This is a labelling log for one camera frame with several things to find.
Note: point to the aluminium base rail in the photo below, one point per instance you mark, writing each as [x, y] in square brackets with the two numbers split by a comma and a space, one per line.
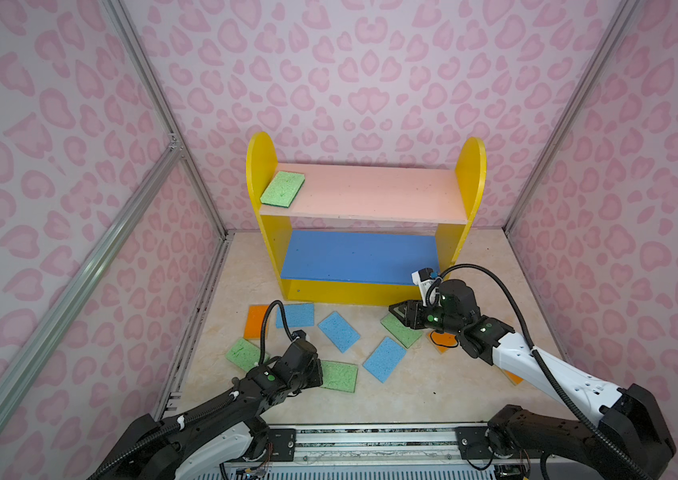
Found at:
[373, 451]

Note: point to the orange sponge centre right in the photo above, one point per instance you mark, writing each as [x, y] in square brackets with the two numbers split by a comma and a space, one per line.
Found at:
[443, 341]

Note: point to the green sponge bottom front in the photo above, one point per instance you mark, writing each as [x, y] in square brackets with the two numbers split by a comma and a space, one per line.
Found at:
[338, 376]

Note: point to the left aluminium frame bars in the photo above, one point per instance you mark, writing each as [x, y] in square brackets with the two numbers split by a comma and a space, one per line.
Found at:
[105, 236]

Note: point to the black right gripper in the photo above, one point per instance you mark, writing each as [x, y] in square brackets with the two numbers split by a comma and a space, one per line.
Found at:
[411, 307]

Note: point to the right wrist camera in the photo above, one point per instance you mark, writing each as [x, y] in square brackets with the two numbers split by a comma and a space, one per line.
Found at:
[424, 278]

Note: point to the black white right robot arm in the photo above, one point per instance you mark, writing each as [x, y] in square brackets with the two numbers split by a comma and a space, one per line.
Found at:
[619, 432]

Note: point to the green sponge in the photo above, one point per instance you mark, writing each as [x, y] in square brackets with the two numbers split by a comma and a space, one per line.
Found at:
[244, 355]
[338, 376]
[406, 336]
[283, 189]

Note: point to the orange sponge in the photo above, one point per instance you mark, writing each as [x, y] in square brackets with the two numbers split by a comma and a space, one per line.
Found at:
[443, 341]
[254, 321]
[516, 380]

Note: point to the blue sponge far left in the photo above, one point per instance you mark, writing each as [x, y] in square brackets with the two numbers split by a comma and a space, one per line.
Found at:
[300, 315]

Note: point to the blue sponge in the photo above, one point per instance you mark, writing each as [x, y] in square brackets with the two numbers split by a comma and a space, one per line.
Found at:
[336, 328]
[384, 359]
[300, 315]

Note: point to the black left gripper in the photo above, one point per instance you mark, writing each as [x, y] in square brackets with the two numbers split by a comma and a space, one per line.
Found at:
[317, 373]

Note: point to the blue sponge middle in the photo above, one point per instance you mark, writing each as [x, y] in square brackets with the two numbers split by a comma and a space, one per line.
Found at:
[336, 328]

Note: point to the orange sponge left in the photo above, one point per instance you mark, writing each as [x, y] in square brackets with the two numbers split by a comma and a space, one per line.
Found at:
[254, 321]

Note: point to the orange sponge far right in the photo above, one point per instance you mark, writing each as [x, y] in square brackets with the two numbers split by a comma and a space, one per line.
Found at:
[516, 380]

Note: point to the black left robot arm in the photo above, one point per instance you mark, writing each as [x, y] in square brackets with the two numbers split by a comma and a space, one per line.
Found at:
[226, 428]

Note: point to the blue sponge front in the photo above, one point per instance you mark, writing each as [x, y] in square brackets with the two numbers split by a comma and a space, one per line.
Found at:
[384, 359]

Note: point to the right aluminium frame bar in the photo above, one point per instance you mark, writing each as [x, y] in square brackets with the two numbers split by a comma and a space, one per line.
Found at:
[625, 15]

